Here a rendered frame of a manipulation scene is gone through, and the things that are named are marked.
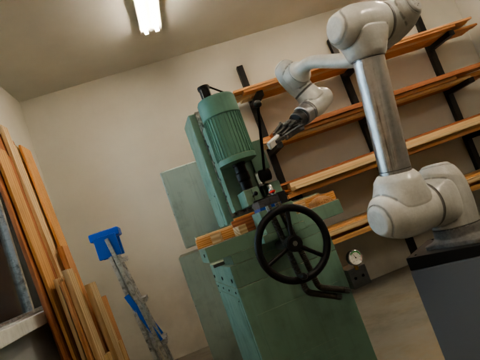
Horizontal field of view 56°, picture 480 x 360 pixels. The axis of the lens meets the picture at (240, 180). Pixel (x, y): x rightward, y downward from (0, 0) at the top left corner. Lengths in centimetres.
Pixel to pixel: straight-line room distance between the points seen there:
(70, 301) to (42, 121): 213
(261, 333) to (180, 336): 255
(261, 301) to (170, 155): 273
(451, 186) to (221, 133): 92
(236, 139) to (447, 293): 99
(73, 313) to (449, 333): 207
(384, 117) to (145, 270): 317
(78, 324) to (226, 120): 160
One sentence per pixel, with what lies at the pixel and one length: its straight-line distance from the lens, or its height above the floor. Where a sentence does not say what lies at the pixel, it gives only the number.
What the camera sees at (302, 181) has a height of 110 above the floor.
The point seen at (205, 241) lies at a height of 92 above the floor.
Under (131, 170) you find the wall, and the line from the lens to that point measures 432.
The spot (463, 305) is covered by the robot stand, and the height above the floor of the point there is 46.
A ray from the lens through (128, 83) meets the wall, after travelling 454.
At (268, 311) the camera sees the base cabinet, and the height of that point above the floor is 59.
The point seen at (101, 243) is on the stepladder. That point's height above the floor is 109.
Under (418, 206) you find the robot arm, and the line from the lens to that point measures 148.
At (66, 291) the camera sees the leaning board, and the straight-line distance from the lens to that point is 292.
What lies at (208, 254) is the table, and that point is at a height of 87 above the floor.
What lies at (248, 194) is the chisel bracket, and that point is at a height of 105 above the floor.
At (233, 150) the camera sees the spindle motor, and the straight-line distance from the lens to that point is 191.
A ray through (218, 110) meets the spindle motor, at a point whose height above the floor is 143.
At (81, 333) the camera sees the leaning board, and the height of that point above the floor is 65.
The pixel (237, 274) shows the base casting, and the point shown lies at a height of 76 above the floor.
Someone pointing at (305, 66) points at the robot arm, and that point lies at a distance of 194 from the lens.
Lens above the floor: 94
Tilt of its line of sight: 5 degrees up
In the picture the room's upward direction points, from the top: 20 degrees counter-clockwise
